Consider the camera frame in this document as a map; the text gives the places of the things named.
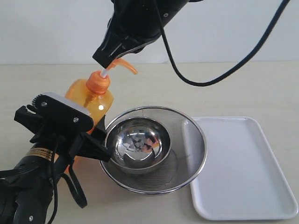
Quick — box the orange dish soap pump bottle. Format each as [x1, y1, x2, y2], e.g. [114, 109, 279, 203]
[64, 58, 138, 125]

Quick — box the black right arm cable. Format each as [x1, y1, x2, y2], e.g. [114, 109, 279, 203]
[154, 0, 290, 87]

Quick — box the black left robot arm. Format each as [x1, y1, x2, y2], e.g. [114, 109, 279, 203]
[0, 105, 112, 224]

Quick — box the small stainless steel bowl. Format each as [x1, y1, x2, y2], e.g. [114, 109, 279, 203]
[105, 117, 172, 175]

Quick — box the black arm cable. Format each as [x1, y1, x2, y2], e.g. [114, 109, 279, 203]
[154, 0, 290, 87]
[0, 137, 88, 224]

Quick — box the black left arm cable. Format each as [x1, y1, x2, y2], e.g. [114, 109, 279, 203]
[0, 137, 88, 224]

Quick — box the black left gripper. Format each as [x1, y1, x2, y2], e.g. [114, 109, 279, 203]
[14, 105, 112, 179]

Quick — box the white plastic tray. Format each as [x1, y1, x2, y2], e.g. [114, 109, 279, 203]
[191, 116, 299, 221]

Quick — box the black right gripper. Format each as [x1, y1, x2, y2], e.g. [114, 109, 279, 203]
[92, 0, 188, 68]

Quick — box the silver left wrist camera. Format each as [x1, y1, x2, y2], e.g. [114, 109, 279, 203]
[32, 92, 94, 132]

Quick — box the steel mesh strainer basket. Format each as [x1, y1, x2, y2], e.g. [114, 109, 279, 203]
[100, 105, 207, 195]

